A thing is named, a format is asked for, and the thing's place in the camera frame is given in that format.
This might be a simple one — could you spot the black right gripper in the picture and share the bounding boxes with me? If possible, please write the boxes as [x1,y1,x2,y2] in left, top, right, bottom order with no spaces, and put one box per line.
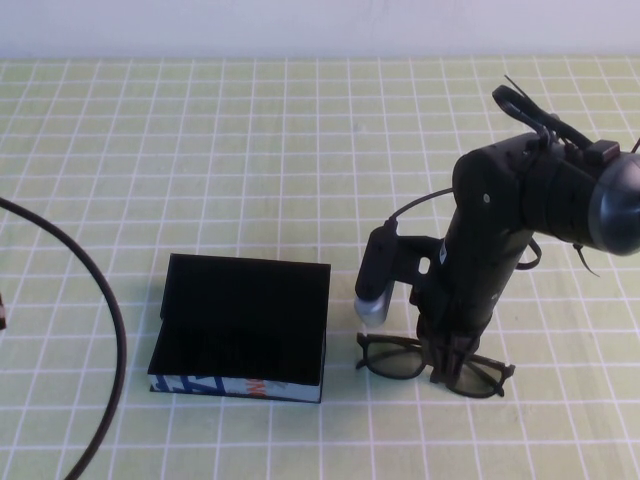
[410,227,529,386]

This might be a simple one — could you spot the black-framed glasses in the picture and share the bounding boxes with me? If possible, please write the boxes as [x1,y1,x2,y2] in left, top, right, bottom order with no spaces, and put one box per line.
[355,332,516,400]

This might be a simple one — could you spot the black glasses case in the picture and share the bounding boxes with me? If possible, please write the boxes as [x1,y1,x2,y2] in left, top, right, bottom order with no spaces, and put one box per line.
[146,253,333,404]

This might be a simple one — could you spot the green checked tablecloth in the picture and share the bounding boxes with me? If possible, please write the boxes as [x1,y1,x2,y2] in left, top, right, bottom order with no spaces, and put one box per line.
[0,53,640,480]

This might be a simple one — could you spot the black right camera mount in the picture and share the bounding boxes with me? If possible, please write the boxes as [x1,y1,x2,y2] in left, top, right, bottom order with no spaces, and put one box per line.
[392,233,444,294]

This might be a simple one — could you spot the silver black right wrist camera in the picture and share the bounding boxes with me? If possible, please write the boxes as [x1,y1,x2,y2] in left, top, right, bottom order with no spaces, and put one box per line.
[354,227,399,329]

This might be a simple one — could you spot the black right camera cable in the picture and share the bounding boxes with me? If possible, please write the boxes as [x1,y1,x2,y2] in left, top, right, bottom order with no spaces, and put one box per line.
[382,84,601,236]

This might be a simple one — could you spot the black camera cable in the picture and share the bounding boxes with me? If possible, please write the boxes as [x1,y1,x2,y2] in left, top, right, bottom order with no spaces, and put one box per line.
[0,196,127,480]
[382,84,601,236]

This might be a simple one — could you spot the black left camera cable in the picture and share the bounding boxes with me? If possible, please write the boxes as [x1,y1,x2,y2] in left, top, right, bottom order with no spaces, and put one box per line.
[0,196,127,480]

